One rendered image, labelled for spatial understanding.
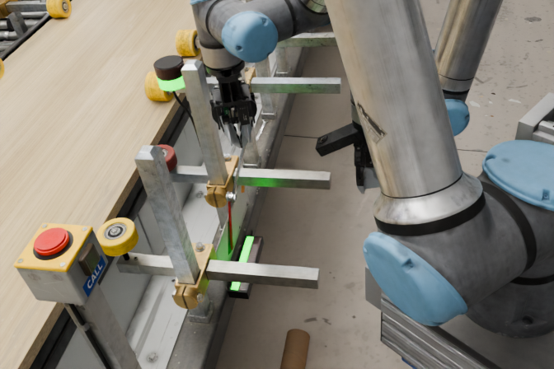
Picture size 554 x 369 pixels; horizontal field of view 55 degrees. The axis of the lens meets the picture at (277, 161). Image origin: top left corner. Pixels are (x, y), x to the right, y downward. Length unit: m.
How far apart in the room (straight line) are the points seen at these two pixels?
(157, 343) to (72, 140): 0.56
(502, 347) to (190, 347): 0.65
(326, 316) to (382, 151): 1.52
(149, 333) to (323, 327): 0.83
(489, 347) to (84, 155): 1.02
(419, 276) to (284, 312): 1.52
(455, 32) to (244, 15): 0.32
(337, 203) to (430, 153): 1.88
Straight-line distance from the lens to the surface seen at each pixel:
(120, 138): 1.42
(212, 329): 1.20
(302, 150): 2.70
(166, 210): 0.96
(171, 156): 1.30
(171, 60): 1.10
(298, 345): 1.88
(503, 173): 0.63
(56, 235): 0.70
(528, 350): 0.77
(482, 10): 0.88
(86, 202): 1.27
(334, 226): 2.30
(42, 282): 0.71
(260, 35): 0.83
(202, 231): 1.50
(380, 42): 0.51
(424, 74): 0.52
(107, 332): 0.81
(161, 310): 1.36
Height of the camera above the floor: 1.68
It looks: 39 degrees down
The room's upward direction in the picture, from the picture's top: 8 degrees counter-clockwise
